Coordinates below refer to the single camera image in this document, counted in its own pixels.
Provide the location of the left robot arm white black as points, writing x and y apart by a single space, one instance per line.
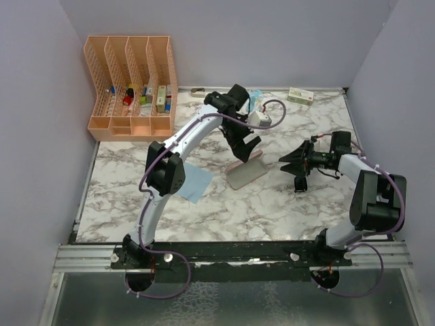
164 170

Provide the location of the pink glasses case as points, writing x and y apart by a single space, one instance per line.
240 174

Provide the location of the light blue cleaning cloth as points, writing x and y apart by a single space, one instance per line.
196 182

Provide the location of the black sunglasses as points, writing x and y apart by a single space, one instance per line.
300 184

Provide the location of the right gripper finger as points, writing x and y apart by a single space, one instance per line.
295 156
298 170

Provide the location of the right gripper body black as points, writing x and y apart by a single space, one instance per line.
313 158

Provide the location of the green white box in organizer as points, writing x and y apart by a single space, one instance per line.
161 99

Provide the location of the small white green box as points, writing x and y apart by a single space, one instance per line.
300 96

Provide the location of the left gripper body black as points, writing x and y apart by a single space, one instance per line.
236 131

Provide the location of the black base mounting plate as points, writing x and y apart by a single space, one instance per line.
175 262

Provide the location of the peach desk file organizer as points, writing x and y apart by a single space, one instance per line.
136 87

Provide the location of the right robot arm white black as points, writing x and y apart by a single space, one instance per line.
378 203

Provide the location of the aluminium rail frame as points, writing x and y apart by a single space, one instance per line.
83 258

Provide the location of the blue white packaged item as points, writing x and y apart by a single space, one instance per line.
255 100

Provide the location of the red black small bottle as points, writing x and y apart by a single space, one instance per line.
127 100

